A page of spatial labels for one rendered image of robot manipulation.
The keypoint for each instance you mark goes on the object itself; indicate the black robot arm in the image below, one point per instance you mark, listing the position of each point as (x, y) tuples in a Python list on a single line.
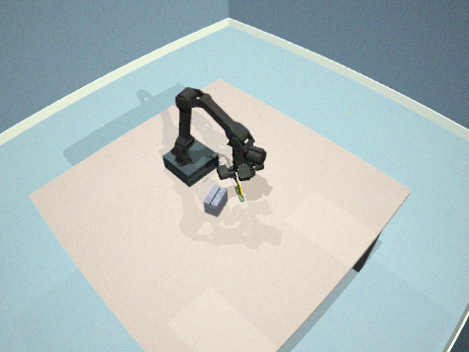
[(235, 131)]

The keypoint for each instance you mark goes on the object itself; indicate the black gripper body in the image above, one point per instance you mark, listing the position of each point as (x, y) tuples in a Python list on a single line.
[(225, 173)]

